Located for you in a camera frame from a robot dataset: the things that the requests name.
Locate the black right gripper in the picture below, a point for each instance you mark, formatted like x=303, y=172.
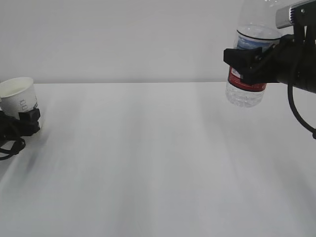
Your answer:
x=290, y=61

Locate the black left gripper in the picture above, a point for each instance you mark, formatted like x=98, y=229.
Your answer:
x=12, y=129

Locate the white paper cup green print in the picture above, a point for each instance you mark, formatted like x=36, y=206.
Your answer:
x=17, y=96

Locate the clear water bottle red label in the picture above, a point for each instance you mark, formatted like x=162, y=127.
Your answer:
x=256, y=32

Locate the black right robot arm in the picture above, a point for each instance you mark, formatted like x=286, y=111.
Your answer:
x=290, y=58

